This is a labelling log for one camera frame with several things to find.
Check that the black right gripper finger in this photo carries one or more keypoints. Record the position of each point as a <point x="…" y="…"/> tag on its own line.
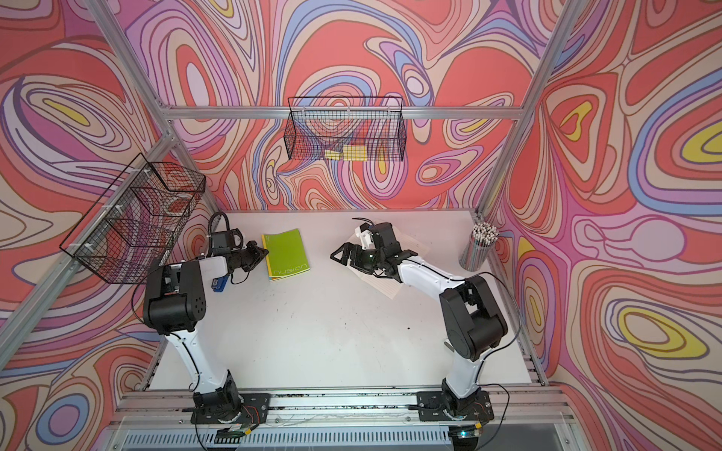
<point x="365" y="233"/>
<point x="347" y="254"/>

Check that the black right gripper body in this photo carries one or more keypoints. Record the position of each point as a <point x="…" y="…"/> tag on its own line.
<point x="374" y="256"/>

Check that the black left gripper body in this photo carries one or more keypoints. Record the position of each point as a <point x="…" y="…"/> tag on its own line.
<point x="243" y="258"/>

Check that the white lined notebook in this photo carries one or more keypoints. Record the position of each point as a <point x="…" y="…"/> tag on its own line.
<point x="390" y="287"/>

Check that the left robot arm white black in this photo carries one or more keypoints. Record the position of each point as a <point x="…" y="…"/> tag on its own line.
<point x="174" y="305"/>

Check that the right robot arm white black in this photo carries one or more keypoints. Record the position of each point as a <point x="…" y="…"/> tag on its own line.
<point x="473" y="320"/>

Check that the blue black stapler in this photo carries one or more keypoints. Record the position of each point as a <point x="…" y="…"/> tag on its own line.
<point x="219" y="284"/>

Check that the yellow sticky notes pad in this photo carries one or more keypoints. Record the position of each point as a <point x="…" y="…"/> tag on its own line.
<point x="349" y="153"/>

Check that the clear cup of pencils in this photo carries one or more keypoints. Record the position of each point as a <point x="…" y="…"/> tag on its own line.
<point x="481" y="241"/>

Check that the black wire basket left wall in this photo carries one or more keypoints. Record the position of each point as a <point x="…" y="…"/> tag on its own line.
<point x="136" y="222"/>

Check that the black wire basket wall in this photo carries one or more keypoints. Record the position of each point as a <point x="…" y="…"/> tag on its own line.
<point x="319" y="123"/>
<point x="136" y="222"/>

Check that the black wire basket back wall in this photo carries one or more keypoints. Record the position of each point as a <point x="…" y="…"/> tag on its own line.
<point x="319" y="123"/>

